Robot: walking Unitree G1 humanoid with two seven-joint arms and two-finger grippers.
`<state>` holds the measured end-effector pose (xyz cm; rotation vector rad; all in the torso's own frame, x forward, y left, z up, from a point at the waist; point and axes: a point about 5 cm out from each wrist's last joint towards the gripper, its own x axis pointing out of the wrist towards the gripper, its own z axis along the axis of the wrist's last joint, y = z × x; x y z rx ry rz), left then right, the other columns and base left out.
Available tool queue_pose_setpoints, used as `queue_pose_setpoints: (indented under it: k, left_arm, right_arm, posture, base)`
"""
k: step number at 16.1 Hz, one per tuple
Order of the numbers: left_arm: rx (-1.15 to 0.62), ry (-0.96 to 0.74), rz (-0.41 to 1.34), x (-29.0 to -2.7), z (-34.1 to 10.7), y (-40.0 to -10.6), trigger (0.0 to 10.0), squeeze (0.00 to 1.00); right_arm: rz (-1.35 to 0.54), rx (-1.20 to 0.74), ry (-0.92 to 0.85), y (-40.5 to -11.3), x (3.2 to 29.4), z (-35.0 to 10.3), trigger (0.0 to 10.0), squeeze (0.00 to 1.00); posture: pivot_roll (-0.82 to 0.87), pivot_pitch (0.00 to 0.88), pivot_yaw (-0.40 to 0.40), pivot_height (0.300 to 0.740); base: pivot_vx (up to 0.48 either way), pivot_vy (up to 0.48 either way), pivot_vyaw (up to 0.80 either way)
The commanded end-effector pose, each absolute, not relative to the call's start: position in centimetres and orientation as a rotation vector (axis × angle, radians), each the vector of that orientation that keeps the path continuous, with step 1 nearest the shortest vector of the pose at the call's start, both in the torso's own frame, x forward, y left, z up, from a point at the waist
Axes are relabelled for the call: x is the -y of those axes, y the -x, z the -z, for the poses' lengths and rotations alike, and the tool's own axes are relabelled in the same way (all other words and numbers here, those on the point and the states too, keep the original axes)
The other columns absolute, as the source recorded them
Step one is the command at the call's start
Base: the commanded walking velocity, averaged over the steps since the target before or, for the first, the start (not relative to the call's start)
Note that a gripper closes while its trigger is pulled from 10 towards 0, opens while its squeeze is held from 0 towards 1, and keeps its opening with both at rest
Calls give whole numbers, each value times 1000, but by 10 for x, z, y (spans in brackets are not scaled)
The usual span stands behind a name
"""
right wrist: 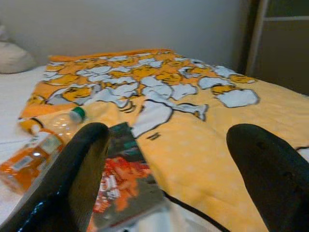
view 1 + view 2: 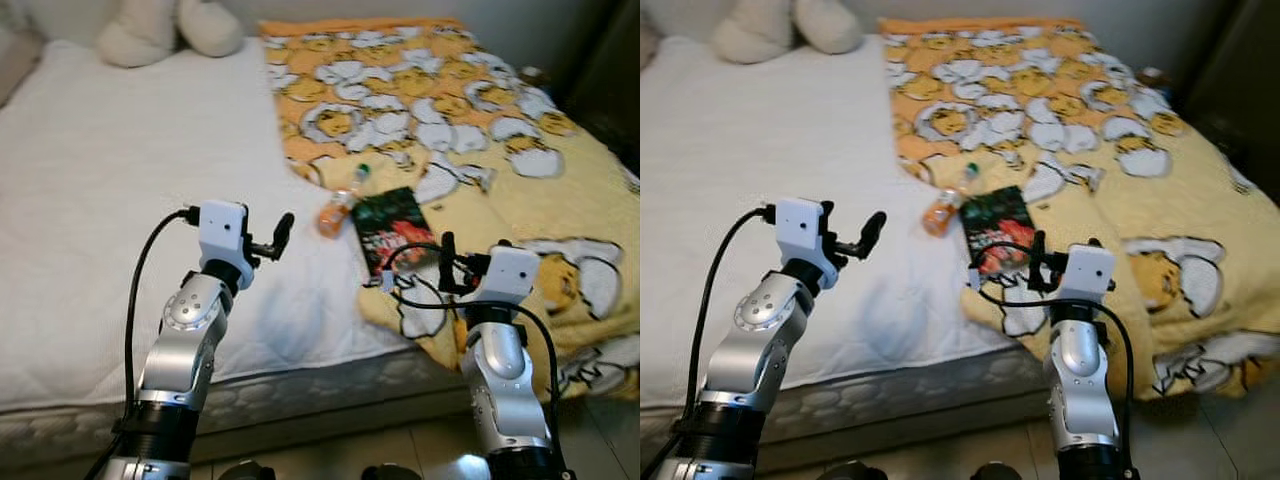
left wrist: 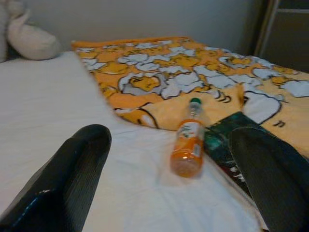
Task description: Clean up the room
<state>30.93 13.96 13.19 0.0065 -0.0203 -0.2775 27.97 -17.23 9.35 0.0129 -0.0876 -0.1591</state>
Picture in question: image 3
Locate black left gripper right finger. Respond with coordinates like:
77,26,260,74
230,127,309,232

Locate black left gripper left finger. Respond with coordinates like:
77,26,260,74
0,124,112,232

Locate dark green red book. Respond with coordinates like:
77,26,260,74
204,111,278,212

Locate orange drink plastic bottle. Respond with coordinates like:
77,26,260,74
170,97,205,179

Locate white quilted mattress pad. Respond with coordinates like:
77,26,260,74
0,50,266,232

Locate yellow cartoon print blanket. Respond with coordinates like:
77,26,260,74
71,36,309,160

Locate cream plush toy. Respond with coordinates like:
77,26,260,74
0,0,15,63
7,9,62,60

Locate dark grey cabinet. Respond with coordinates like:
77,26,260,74
253,0,309,73

